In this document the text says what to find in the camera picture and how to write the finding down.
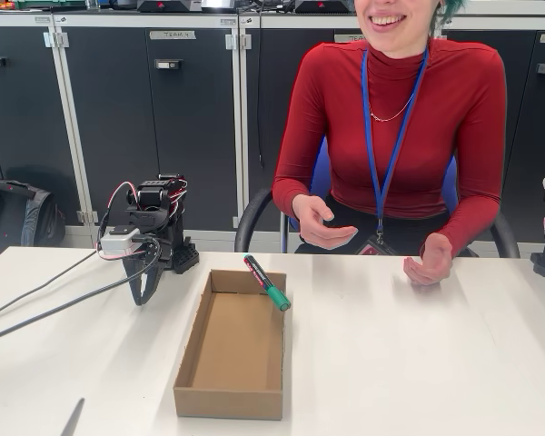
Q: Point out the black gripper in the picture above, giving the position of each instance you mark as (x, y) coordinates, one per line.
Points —
(151, 251)

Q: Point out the green capped permanent marker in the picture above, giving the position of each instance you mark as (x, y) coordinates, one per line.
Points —
(266, 282)

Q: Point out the person's left forearm red sleeve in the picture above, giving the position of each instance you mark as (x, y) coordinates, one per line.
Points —
(472, 222)

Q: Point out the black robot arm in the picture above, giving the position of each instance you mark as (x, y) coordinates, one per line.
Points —
(152, 195)

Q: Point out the person's right forearm red sleeve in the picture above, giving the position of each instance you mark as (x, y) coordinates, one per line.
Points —
(286, 195)

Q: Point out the person in red sweater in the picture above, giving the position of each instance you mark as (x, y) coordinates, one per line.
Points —
(345, 136)

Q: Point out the person's right hand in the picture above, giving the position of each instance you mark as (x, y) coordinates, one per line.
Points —
(313, 234)

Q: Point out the person's left hand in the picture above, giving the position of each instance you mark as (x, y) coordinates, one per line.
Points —
(433, 263)

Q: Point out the open cardboard box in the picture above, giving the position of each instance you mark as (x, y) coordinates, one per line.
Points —
(236, 345)

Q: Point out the black backpack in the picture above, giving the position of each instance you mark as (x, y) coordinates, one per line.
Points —
(22, 218)

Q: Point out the dark grey cabinet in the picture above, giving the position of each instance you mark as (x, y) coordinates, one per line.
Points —
(18, 113)
(531, 136)
(118, 127)
(277, 91)

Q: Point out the grey pointed metal piece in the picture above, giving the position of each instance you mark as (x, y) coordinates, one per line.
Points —
(72, 420)

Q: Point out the blue office chair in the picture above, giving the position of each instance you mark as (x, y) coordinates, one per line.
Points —
(320, 172)

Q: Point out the TEAM 4 tape label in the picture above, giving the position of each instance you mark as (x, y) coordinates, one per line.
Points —
(172, 35)

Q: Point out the black case red triangle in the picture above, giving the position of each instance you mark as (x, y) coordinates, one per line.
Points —
(168, 6)
(322, 6)

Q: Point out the grey device on cabinet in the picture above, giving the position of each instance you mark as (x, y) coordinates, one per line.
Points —
(218, 4)

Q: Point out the green box on cabinet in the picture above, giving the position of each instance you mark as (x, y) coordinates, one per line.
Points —
(50, 4)

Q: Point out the TEAM 5 tape label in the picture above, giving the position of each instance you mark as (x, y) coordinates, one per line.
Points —
(347, 38)

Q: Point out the white camera box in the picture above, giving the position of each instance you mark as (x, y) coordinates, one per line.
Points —
(118, 240)

